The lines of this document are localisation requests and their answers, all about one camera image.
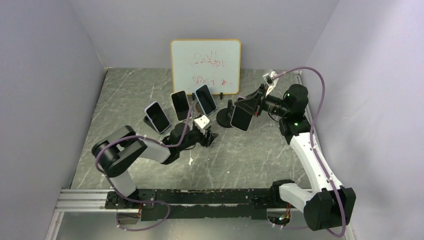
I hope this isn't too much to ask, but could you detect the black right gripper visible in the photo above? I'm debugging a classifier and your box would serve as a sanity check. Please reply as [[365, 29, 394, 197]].
[[235, 83, 290, 118]]

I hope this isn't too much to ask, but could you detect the black round phone stand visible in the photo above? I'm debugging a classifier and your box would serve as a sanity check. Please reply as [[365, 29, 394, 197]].
[[216, 99, 235, 129]]

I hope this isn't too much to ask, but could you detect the black phone dark case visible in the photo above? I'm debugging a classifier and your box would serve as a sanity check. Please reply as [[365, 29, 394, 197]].
[[230, 105, 253, 132]]

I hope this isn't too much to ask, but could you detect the blue case phone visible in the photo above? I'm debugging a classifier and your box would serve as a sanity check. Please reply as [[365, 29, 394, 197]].
[[194, 84, 217, 116]]

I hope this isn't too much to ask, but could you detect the beige pink case phone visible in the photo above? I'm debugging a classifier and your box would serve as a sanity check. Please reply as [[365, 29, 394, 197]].
[[170, 90, 192, 122]]

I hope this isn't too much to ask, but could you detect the yellow framed whiteboard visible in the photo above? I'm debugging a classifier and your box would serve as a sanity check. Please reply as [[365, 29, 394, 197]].
[[170, 39, 242, 95]]

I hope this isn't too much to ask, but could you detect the lilac case phone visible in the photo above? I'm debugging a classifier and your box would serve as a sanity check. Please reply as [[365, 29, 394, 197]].
[[144, 101, 171, 134]]

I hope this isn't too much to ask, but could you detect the black folding phone stand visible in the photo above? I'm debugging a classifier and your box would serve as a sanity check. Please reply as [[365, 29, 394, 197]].
[[143, 115, 163, 134]]

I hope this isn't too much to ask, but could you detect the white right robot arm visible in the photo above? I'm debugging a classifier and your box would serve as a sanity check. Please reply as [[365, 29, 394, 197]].
[[231, 84, 356, 231]]

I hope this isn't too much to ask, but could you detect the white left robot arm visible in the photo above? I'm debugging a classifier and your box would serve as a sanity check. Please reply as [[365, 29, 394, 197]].
[[91, 123, 219, 208]]

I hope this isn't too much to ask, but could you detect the wooden round phone stand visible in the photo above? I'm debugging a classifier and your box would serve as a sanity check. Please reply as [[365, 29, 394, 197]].
[[195, 101, 204, 115]]

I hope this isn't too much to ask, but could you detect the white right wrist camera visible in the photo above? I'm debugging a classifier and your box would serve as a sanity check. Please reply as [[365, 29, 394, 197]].
[[262, 69, 279, 97]]

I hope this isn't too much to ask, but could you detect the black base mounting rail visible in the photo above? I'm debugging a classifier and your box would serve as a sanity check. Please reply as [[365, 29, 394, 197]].
[[54, 187, 347, 223]]

